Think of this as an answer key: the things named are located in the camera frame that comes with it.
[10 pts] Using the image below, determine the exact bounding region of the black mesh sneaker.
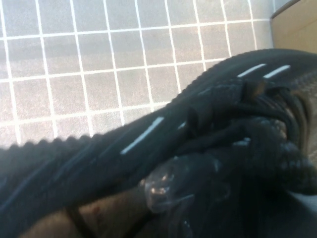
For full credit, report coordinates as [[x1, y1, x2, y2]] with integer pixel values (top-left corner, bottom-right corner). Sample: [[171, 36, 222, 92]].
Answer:
[[0, 48, 317, 238]]

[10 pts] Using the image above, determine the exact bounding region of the brown cardboard shoe box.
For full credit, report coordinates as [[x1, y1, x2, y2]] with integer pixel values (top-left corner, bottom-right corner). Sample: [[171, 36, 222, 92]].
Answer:
[[269, 0, 317, 54]]

